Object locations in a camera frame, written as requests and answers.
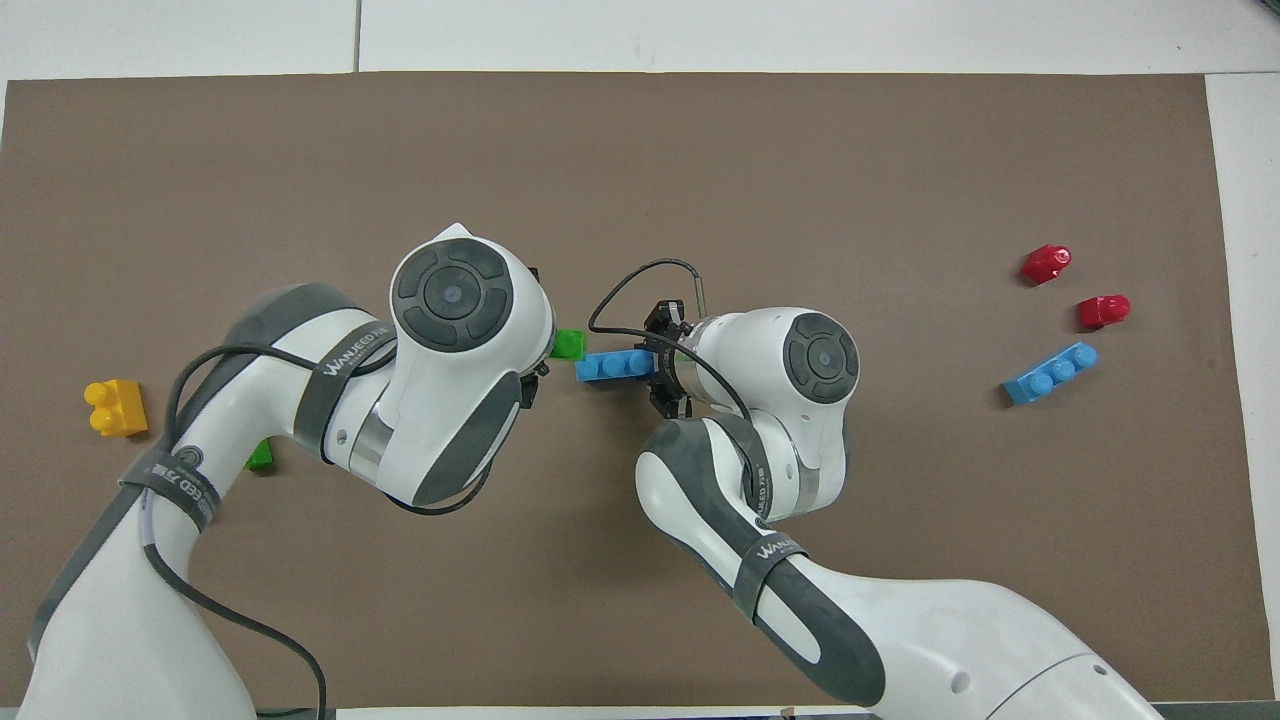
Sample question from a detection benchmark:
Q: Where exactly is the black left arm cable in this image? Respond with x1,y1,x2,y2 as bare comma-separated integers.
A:
140,340,501,720

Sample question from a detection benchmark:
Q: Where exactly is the yellow two-stud toy brick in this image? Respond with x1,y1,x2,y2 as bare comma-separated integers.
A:
84,379,149,438

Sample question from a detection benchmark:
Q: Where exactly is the blue three-stud toy brick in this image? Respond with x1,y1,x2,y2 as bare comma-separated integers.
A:
1002,342,1099,406
575,349,657,387

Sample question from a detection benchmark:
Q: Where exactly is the red single-stud toy brick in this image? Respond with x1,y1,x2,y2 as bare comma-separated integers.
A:
1077,294,1132,331
1020,243,1073,286

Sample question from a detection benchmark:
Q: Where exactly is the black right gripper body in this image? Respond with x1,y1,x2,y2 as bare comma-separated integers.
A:
640,335,675,388

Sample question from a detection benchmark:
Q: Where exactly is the brown table mat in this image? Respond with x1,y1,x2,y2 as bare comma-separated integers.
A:
0,72,1276,709

